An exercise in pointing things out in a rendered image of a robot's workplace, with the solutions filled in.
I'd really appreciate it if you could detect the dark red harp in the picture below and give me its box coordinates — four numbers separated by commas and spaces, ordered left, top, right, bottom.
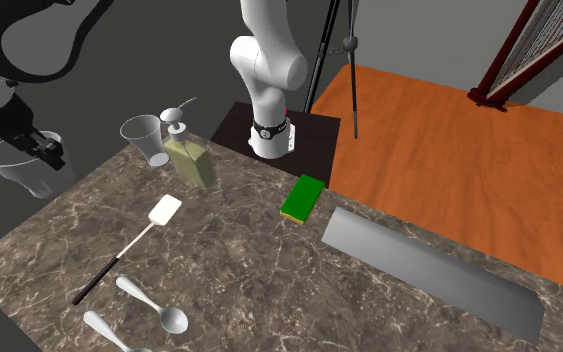
466, 0, 563, 114

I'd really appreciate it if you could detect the silver spoon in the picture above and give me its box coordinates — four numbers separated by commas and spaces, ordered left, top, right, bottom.
82, 310, 154, 352
115, 275, 190, 336

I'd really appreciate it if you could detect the green yellow sponge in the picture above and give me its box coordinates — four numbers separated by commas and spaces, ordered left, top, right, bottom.
279, 173, 327, 226

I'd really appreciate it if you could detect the dark robot stand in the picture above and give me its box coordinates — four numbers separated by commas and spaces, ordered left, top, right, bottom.
210, 101, 342, 189

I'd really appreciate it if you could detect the small clear glass cup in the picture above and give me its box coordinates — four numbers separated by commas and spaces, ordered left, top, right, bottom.
119, 114, 171, 168

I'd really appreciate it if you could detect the large clear glass cup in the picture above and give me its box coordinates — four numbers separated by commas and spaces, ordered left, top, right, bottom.
0, 130, 76, 200

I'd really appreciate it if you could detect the white spatula black handle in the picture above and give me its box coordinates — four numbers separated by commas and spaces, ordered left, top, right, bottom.
71, 194, 184, 307

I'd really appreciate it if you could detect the black tripod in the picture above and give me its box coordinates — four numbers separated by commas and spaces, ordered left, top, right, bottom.
302, 0, 361, 141

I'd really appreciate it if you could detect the olive soap dispenser bottle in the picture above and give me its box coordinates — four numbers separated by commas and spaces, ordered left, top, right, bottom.
159, 96, 217, 189

